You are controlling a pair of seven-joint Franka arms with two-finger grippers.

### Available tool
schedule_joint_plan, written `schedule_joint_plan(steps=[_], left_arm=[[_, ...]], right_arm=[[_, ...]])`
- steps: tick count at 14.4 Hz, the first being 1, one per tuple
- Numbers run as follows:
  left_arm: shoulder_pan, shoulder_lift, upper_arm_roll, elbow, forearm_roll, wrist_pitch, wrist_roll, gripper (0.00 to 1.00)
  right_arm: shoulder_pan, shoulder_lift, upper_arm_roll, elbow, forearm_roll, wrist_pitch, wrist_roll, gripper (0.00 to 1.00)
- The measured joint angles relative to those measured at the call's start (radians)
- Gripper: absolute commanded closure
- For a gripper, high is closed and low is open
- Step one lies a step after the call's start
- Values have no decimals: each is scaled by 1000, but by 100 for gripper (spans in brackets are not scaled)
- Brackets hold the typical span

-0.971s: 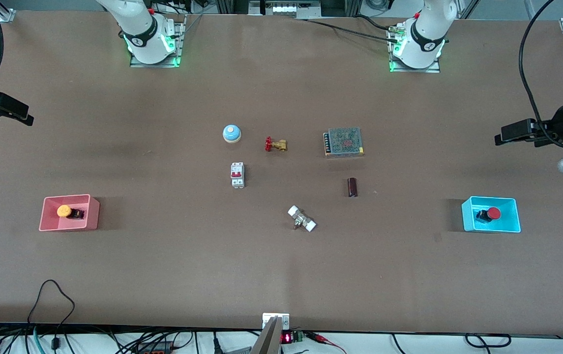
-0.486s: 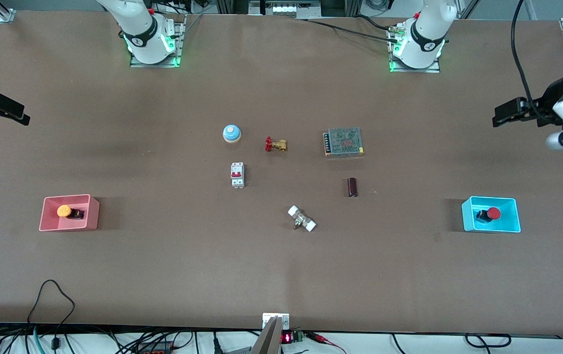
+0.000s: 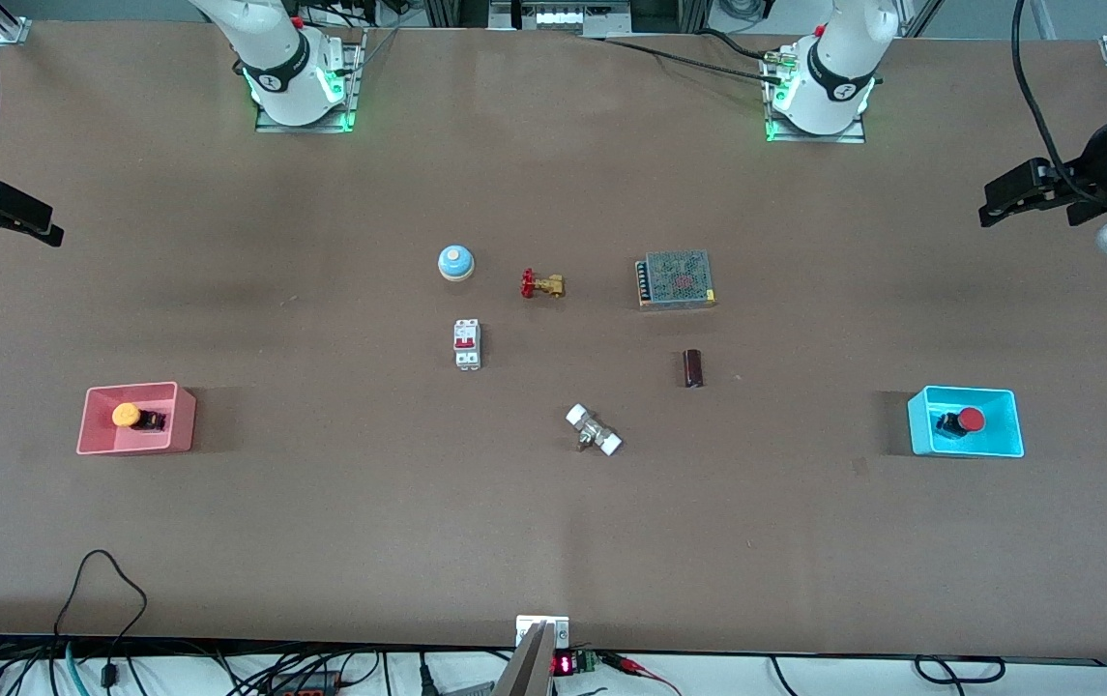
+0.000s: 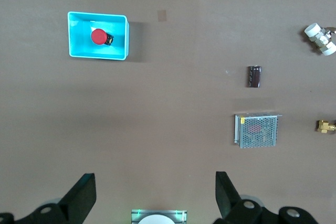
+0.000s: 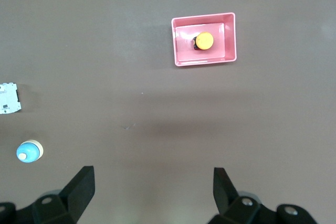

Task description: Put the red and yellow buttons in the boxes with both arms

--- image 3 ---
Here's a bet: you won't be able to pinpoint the red clip lead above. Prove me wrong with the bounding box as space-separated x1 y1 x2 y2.
601 652 682 696

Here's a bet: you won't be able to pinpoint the red push button black base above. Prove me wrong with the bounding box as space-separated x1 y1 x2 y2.
935 407 986 439

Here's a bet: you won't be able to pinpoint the long black table cable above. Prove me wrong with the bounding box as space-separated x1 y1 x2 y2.
577 34 786 86

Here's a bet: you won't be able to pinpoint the grey metal bar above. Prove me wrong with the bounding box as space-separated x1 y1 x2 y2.
493 622 555 696

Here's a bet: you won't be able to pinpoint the short black table cable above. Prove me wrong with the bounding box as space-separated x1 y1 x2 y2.
698 27 772 59

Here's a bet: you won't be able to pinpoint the yellow push button black base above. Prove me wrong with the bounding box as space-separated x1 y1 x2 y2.
112 401 168 433

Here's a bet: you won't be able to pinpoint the metal mesh power supply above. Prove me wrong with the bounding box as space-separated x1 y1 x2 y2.
635 250 717 310

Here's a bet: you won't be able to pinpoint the pink plastic box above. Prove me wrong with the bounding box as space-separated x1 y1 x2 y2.
76 382 197 455

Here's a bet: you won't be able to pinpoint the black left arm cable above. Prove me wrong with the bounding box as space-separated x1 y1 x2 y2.
1010 0 1100 199

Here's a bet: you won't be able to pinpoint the black cable with inline plug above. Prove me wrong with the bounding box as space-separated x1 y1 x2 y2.
53 550 149 689

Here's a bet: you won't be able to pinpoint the black looped cable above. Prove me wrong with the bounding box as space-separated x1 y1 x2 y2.
914 655 1006 685

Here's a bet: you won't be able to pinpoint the cyan plastic box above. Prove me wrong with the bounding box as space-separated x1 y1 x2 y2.
907 386 1026 458

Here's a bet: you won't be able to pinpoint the metal fitting white caps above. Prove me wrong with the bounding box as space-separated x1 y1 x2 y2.
566 404 624 456

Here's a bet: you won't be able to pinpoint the white mounting bracket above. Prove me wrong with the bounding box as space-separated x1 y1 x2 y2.
515 615 571 651

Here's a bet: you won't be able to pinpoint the grey rack device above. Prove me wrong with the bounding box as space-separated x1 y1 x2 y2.
487 0 633 32

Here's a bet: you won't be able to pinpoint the teal cable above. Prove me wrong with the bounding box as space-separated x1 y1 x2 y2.
63 641 92 696

